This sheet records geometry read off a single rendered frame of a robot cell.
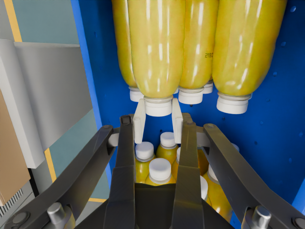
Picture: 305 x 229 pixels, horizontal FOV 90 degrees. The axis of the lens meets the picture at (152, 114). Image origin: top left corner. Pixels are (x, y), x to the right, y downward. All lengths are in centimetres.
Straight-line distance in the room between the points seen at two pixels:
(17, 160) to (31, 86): 19
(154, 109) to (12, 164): 40
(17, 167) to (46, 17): 124
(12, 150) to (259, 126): 54
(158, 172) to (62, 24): 138
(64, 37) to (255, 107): 140
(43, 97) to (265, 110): 54
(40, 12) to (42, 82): 111
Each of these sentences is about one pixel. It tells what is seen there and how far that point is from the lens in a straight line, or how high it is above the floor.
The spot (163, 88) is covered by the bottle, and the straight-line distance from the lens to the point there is 18.
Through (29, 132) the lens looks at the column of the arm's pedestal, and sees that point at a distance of 50.
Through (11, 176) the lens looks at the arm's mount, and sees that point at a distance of 52.
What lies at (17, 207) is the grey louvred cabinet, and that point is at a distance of 233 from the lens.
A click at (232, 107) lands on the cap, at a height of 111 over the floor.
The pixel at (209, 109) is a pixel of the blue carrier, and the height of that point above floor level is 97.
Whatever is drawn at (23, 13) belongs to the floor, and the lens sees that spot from 168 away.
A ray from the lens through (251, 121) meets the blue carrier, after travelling 35.
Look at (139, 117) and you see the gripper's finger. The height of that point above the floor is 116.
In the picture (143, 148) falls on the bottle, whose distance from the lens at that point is 32.
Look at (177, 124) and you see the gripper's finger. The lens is 16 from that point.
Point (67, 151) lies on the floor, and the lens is 193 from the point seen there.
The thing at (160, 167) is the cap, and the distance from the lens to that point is 28.
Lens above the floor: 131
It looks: 66 degrees down
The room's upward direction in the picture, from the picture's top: 173 degrees counter-clockwise
